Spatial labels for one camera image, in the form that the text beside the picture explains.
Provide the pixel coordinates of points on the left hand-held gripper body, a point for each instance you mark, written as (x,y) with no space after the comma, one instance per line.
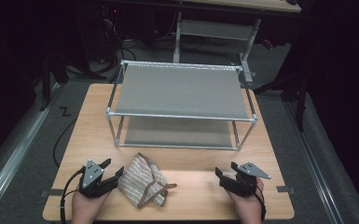
(91,175)

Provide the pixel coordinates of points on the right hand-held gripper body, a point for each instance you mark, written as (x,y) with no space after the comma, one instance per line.
(245,183)

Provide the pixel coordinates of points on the person's right hand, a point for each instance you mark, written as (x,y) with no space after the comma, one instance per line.
(248,208)

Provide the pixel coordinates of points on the person's left hand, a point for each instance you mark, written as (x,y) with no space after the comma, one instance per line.
(85,208)

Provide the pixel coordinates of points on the grey tape strip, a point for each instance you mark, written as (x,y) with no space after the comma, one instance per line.
(54,192)
(284,189)

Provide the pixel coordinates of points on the black metal stand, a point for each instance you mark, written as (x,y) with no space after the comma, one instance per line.
(301,102)
(46,84)

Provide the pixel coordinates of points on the small red object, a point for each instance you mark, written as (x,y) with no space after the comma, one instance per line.
(268,44)

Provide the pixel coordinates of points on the dark computer tower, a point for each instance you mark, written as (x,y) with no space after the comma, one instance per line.
(110,28)

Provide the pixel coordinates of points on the grey metal desk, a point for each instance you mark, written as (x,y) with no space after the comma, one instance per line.
(217,29)

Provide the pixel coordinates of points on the metal floor rail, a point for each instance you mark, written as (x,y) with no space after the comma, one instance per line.
(12,161)
(315,165)

